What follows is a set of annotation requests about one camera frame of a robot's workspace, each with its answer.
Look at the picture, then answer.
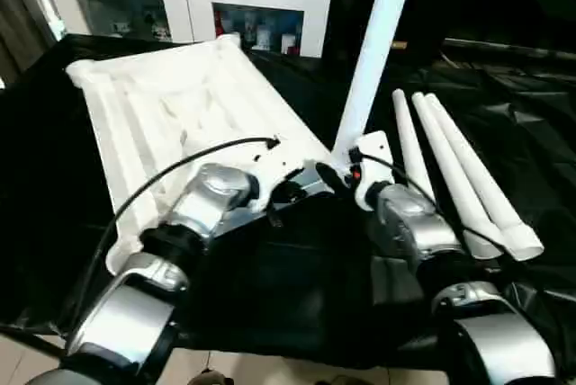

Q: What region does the white plastic table top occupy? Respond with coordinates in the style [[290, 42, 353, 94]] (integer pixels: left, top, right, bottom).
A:
[[65, 34, 336, 276]]

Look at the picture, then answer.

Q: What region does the black plastic mat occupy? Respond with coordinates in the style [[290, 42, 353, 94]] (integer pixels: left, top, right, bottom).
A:
[[0, 32, 576, 372]]

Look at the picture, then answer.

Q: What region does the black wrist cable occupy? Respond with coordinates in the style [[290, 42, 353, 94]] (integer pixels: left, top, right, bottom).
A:
[[354, 153, 507, 249], [67, 138, 280, 332]]

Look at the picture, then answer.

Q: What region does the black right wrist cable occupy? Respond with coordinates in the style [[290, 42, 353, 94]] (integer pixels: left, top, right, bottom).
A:
[[354, 153, 507, 249]]

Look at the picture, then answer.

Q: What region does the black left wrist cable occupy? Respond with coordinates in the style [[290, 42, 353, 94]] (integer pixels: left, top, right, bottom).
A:
[[67, 138, 280, 332]]

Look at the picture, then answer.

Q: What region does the black metal rod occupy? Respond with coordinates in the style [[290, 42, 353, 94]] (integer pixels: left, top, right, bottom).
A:
[[441, 39, 576, 62]]

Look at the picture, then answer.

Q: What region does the white plastic table leg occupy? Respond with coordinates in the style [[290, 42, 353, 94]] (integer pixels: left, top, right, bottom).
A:
[[423, 93, 545, 262], [392, 88, 437, 206], [331, 0, 420, 170], [411, 91, 505, 262]]

